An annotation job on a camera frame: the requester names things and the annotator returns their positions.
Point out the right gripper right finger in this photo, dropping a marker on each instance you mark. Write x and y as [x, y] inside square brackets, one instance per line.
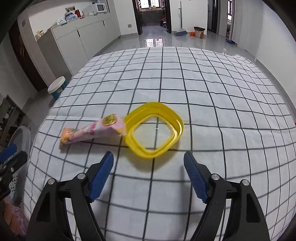
[246, 220]

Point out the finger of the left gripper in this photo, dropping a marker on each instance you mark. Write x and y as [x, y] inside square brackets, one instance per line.
[14, 163]
[8, 152]

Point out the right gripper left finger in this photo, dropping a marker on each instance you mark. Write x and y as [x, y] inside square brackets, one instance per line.
[49, 220]

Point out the pink snack wrapper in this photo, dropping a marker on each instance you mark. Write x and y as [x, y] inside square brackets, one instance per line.
[109, 125]

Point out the yellow plastic lid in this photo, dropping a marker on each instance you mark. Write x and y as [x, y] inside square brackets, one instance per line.
[152, 129]

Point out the small trash bin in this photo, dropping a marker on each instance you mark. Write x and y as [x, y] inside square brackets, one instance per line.
[199, 32]

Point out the grey perforated laundry basket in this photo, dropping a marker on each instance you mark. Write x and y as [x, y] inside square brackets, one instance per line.
[22, 139]

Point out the grey shoe rack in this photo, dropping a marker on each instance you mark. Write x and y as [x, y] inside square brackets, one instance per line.
[11, 118]

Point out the white teal child stool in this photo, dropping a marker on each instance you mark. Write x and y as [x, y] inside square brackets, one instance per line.
[57, 87]

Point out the dark wooden door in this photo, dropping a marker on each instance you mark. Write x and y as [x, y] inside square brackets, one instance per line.
[24, 59]

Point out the black white checkered tablecloth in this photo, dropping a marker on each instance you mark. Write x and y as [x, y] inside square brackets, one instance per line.
[235, 122]

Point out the grey sideboard cabinet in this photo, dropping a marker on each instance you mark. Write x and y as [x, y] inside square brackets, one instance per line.
[68, 47]

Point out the white microwave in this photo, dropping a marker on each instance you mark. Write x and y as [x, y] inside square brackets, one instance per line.
[95, 8]

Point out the broom with blue dustpan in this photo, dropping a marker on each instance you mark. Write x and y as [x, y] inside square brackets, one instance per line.
[181, 31]

